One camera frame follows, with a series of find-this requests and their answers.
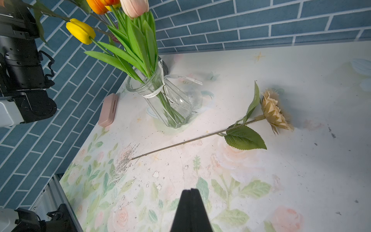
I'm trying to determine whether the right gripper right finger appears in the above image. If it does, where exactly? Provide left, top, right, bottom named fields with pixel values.
left=191, top=188, right=213, bottom=232

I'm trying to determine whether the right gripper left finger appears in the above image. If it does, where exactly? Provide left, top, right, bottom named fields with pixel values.
left=171, top=189, right=191, bottom=232

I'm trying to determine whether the beige daisy flower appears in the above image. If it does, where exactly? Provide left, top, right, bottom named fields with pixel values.
left=131, top=84, right=294, bottom=160

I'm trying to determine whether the light pink tulip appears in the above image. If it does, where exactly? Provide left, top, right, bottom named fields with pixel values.
left=121, top=1, right=158, bottom=78

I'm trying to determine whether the yellow tulip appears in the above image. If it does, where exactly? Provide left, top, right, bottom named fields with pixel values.
left=65, top=18, right=146, bottom=85

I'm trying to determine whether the red orange tulip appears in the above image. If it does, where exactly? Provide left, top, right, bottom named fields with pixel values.
left=100, top=0, right=120, bottom=6

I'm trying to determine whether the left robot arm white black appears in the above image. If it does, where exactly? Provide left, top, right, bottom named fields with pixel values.
left=1, top=1, right=82, bottom=232

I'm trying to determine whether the dried lavender sprig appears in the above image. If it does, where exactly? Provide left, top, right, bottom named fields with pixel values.
left=112, top=144, right=138, bottom=184

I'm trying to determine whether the clear glass vase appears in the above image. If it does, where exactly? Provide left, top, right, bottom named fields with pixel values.
left=126, top=59, right=202, bottom=129

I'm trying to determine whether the pink rectangular box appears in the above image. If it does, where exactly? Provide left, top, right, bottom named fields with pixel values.
left=98, top=93, right=118, bottom=127

